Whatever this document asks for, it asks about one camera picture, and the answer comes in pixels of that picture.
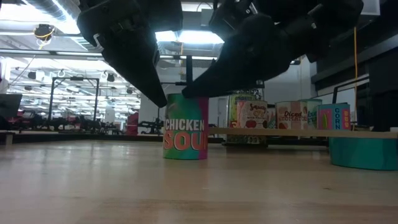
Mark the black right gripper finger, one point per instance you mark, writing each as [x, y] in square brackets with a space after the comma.
[224, 77]

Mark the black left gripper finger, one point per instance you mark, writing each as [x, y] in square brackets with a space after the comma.
[140, 71]

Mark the yellow spaghetti sauce can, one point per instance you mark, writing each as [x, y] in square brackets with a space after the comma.
[232, 112]

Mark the orange cream sauce can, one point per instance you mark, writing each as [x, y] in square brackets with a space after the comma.
[252, 115]

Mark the pink diced tomatoes can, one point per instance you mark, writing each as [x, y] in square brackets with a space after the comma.
[290, 116]

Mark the green pink chicken soup can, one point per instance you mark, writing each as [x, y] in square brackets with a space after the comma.
[186, 140]

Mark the white teal mixed vegetables can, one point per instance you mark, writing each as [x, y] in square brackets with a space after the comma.
[312, 115]

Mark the blue pink corn can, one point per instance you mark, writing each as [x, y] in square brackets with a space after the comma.
[334, 118]

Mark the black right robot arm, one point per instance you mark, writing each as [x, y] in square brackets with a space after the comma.
[335, 18]

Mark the black background robot arm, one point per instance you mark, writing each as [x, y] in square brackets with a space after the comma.
[152, 124]

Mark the red cabinet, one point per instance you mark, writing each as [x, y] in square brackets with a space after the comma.
[133, 124]

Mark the black monitor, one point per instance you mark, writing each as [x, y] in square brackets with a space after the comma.
[9, 105]

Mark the short teal tuna can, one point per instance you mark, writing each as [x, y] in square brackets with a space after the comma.
[363, 154]

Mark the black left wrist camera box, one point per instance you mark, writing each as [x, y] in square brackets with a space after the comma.
[164, 15]

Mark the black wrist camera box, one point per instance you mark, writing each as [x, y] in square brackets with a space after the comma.
[230, 15]
[164, 15]

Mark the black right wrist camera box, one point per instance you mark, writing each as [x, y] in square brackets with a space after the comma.
[230, 15]

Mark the wooden shelf black metal frame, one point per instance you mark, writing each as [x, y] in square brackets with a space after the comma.
[280, 133]

